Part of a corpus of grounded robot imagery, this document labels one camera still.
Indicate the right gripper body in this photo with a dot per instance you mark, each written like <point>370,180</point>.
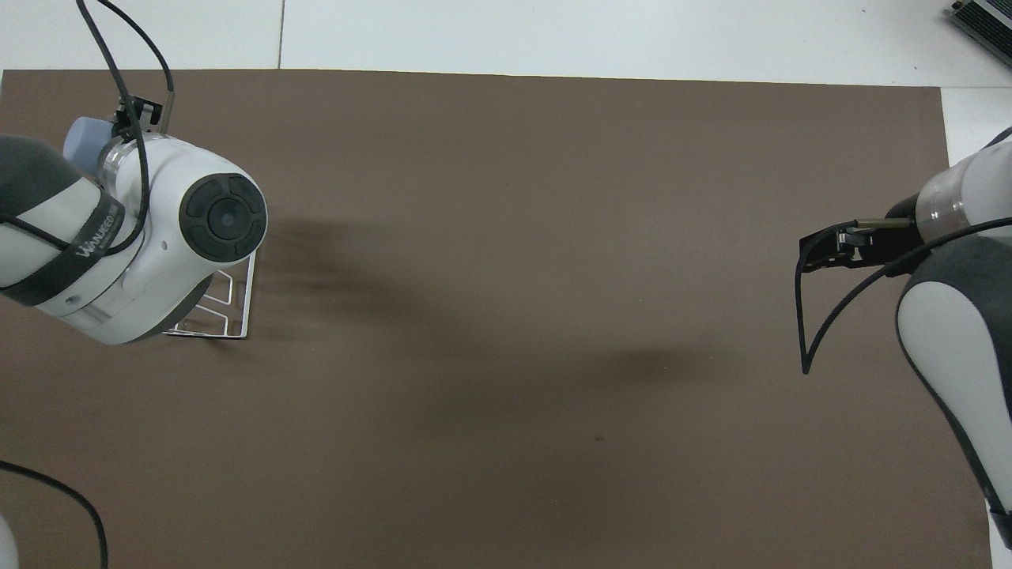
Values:
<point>901,221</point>

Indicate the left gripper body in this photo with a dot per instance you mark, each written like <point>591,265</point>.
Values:
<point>126,122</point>

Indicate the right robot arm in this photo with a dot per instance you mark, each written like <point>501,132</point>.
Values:
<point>945,332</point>

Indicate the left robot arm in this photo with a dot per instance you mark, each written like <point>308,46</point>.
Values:
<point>166,197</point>

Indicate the grey ribbed metal box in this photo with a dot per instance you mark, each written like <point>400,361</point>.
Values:
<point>988,24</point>

